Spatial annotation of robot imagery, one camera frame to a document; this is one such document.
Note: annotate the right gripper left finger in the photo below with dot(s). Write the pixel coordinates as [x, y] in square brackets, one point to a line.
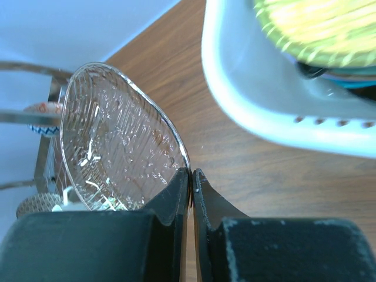
[148, 244]

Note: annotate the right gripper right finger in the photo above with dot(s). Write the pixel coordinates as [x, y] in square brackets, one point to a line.
[232, 246]

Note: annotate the clear glass plate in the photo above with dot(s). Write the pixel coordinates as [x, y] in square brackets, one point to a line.
[118, 147]

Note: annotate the black dish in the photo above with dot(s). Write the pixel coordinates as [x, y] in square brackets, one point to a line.
[358, 81]

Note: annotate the yellow patterned plate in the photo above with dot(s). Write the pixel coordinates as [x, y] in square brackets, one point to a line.
[332, 34]

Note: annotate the white plastic bin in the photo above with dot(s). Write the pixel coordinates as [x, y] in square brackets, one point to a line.
[263, 92]

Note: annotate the white cup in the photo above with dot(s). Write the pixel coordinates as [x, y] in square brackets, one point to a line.
[70, 202]

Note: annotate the grey patterned cup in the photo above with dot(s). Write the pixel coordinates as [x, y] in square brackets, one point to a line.
[41, 202]

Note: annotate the metal dish rack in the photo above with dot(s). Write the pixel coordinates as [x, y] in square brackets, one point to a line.
[46, 169]

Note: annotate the blue zigzag bowl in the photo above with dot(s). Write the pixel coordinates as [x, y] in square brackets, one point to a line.
[46, 131]

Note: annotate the orange patterned cup in rack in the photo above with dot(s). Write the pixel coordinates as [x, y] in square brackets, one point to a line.
[45, 107]

